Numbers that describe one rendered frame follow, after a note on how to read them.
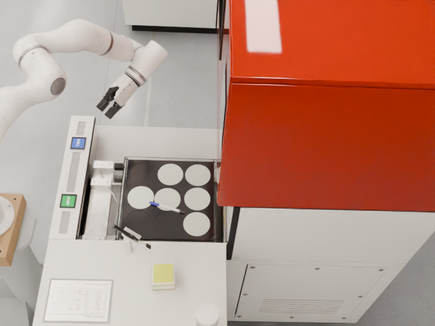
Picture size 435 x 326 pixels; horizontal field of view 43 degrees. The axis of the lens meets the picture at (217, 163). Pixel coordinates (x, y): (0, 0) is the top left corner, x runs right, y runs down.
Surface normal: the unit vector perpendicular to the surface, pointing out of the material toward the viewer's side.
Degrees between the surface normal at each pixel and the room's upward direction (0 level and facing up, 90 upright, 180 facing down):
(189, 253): 0
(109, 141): 0
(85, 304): 0
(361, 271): 90
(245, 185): 90
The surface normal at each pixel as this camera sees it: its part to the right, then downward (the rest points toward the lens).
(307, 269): 0.00, 0.83
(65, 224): 0.05, -0.55
